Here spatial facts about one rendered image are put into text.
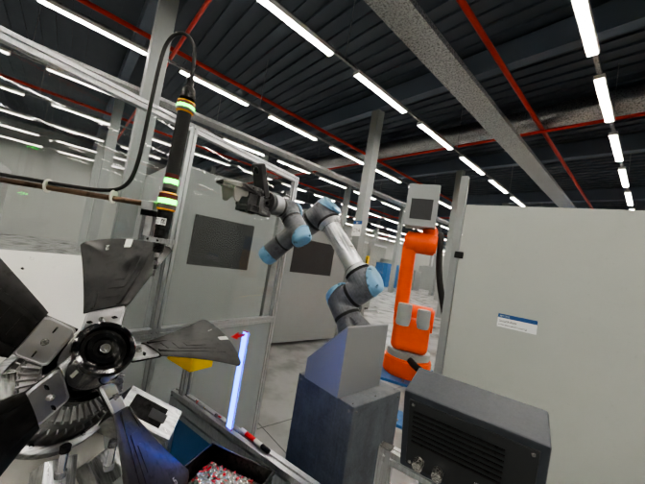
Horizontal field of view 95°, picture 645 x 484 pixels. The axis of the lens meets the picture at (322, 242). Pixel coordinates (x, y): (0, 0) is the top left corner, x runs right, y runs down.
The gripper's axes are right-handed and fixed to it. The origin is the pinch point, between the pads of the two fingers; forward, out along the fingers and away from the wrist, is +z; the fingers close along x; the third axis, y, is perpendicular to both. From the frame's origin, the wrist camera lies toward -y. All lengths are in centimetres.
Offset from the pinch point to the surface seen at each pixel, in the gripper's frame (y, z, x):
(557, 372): 59, -164, -98
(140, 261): 27.4, 13.2, 11.7
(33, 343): 45, 34, 3
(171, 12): -303, -139, 392
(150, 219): 15.7, 18.1, 0.7
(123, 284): 33.3, 17.9, 8.3
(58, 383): 51, 31, -4
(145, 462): 64, 19, -18
